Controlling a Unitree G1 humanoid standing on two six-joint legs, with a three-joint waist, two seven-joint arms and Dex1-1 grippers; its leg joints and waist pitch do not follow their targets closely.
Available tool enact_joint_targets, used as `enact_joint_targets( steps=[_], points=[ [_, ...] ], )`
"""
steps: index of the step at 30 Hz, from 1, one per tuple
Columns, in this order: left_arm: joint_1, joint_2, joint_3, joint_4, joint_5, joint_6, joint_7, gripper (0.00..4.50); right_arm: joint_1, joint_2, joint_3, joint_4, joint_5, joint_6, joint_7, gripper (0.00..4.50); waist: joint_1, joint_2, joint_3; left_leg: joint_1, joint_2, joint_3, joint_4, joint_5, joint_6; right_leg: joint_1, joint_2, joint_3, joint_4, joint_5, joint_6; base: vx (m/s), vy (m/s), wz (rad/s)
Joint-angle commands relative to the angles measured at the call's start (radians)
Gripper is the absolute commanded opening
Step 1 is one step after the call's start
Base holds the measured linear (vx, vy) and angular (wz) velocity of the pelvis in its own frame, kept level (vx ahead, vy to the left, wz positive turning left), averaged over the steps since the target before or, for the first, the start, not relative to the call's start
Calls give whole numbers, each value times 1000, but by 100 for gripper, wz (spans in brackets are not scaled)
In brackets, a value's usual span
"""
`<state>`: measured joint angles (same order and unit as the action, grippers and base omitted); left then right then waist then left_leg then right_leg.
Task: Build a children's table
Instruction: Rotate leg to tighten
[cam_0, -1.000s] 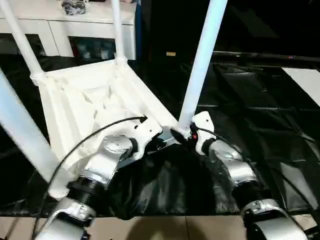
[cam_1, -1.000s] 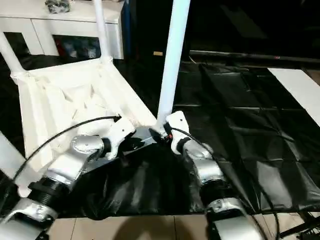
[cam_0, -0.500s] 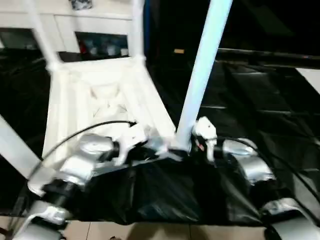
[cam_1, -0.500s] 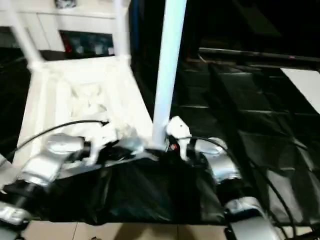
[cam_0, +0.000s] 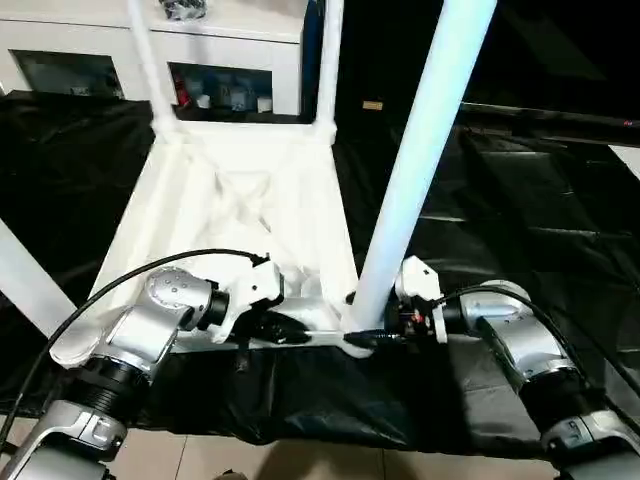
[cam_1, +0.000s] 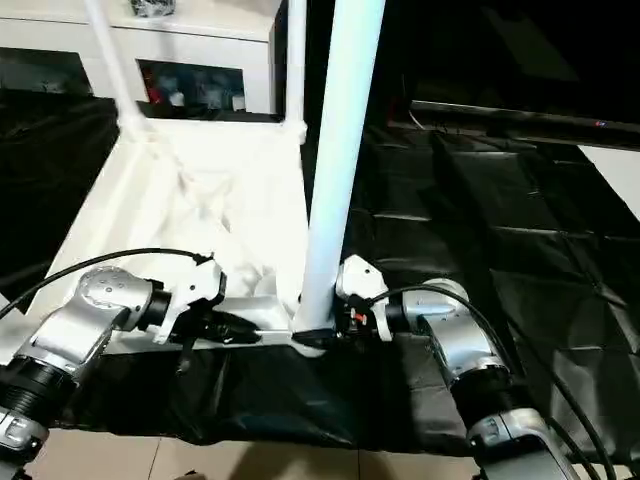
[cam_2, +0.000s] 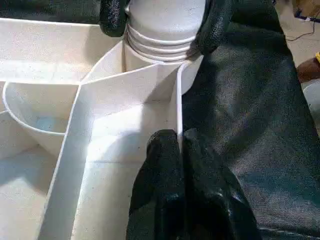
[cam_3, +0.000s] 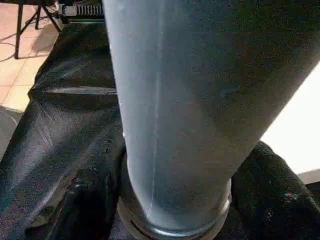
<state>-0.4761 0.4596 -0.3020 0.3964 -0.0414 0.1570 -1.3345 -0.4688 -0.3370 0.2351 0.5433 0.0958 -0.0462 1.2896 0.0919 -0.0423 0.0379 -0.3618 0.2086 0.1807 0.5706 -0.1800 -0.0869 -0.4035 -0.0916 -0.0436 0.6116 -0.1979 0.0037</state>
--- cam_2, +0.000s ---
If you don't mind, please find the black plastic mat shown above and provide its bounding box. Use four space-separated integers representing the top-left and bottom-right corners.
0 0 320 240

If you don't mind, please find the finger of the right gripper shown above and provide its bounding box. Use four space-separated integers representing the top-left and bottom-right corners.
194 0 237 56
99 0 131 38

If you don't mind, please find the white plastic table top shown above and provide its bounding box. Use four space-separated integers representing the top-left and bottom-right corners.
0 17 203 240

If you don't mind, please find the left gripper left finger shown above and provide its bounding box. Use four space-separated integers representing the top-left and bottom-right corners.
125 129 184 240

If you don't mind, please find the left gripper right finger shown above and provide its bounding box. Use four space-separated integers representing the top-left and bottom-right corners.
181 129 262 240

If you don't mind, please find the white plastic table leg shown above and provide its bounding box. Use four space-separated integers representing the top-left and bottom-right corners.
123 0 207 63

